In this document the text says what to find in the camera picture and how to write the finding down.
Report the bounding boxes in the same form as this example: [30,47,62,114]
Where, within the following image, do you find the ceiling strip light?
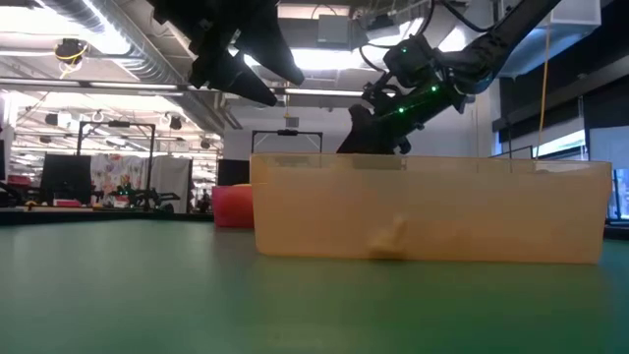
[0,77,196,94]
[283,87,368,98]

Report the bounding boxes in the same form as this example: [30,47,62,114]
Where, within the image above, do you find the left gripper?
[146,0,306,108]

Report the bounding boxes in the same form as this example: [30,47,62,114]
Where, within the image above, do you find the green table mat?
[0,218,629,354]

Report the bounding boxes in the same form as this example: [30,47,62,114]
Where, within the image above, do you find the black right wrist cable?
[357,0,492,75]

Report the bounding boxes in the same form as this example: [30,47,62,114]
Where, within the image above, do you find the white cloth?
[149,155,194,213]

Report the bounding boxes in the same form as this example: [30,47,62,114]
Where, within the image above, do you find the orange translucent plastic basket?
[249,152,614,266]

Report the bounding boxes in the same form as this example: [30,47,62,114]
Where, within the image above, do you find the silver ceiling duct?
[41,0,245,132]

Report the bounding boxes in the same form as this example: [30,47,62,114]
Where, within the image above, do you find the glass window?
[610,167,629,221]

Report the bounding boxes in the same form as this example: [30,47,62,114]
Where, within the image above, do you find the gray ceiling unit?
[316,13,353,46]

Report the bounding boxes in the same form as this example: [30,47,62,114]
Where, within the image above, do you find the tall black frame stand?
[75,119,157,212]

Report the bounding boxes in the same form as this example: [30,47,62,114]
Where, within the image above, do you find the yellow cable reel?
[52,37,90,65]

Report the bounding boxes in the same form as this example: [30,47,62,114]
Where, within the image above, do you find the low black frame stand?
[251,129,324,156]

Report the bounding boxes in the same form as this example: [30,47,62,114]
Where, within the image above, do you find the red plastic basket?
[211,184,256,229]

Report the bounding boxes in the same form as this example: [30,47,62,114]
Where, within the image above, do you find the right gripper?
[336,34,466,155]

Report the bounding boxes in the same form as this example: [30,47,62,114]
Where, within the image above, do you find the floral cloth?
[90,153,153,207]

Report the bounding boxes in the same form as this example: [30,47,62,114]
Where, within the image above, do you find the black box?
[217,158,252,187]

